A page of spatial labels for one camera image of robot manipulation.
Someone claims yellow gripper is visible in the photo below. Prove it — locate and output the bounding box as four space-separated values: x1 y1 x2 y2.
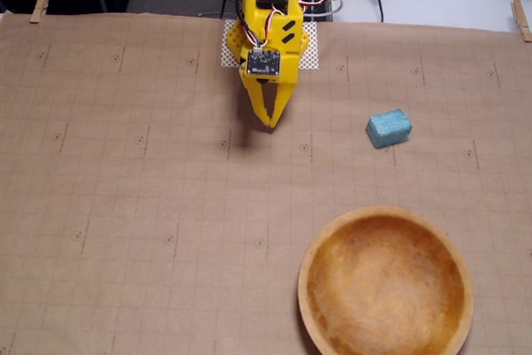
239 7 303 130

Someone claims round wooden bowl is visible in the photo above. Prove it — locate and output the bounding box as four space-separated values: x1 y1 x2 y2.
297 205 475 355

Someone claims wooden clothespin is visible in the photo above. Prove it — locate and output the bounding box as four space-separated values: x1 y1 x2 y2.
510 0 532 43
29 0 52 24

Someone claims white perforated mat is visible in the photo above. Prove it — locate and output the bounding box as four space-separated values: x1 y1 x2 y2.
219 19 320 71

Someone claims black camera cable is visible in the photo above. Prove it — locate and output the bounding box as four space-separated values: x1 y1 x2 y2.
234 0 259 47

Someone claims brown gridded paper mat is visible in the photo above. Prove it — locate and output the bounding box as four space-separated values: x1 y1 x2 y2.
0 12 532 355

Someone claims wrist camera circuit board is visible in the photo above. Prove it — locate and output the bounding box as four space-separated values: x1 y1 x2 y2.
246 49 283 80

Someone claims yellow robot base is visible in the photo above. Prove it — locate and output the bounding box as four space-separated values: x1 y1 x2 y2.
224 22 311 67

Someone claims blue block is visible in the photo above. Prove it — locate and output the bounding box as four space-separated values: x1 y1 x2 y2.
365 108 413 150

